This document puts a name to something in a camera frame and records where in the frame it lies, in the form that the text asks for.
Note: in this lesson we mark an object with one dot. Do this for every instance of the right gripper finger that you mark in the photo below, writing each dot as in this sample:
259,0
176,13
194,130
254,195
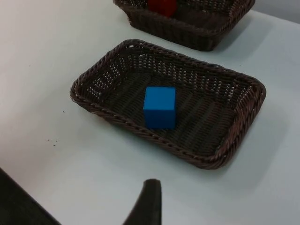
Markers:
150,206

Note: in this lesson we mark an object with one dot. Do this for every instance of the blue cube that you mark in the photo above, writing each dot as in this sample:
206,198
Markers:
160,108

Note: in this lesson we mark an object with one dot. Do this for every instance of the dark brown wicker basket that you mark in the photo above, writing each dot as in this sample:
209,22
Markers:
201,122
187,30

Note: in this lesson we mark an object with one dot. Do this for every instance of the red cube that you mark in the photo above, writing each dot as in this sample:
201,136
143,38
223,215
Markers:
162,5

